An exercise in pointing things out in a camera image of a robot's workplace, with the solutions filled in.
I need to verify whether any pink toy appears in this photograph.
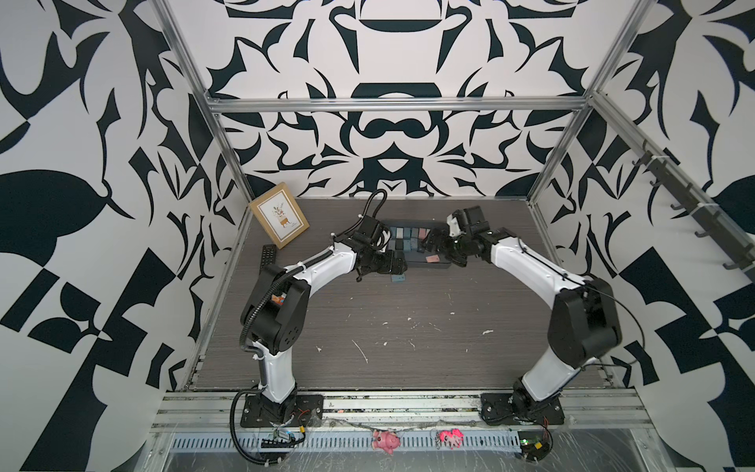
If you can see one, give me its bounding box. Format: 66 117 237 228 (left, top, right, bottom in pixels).
436 429 464 450
372 431 401 454

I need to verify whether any small circuit board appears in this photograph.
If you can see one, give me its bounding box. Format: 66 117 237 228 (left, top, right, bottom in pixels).
260 427 307 450
518 437 552 463

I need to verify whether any small circuit board right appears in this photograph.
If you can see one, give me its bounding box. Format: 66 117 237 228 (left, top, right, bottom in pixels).
518 437 552 463

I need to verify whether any pink toy left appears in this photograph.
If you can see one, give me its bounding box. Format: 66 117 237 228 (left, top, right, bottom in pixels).
372 431 401 454

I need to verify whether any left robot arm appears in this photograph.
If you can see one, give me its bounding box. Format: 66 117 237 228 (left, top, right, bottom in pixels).
239 216 408 407

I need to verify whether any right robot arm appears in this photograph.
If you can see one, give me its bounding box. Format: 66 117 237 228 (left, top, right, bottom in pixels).
421 206 622 412

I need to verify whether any wooden picture frame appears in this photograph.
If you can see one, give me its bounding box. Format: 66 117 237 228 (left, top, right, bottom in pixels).
249 183 310 249

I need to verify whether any black wall hook rail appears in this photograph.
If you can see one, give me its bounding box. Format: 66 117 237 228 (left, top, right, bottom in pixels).
633 139 754 283

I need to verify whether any small circuit board left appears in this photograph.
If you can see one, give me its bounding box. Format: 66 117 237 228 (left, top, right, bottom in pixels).
260 427 307 450

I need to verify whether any white slotted cable duct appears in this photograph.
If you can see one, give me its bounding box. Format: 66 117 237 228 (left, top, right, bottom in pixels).
170 429 521 454

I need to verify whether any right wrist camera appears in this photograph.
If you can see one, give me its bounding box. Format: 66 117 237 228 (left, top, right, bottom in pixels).
446 214 462 238

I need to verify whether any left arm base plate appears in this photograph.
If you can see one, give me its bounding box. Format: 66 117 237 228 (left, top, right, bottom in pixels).
240 393 324 428

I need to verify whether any dark grey storage tray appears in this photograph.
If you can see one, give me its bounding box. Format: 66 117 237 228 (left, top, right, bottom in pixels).
383 218 451 269

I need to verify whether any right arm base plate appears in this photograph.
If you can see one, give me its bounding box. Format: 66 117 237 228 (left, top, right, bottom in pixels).
480 391 565 426

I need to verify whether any black remote control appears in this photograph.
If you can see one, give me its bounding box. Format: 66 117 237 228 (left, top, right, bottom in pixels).
259 244 278 271

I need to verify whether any pink toy right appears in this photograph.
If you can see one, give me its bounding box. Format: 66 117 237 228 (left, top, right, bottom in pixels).
436 429 464 450

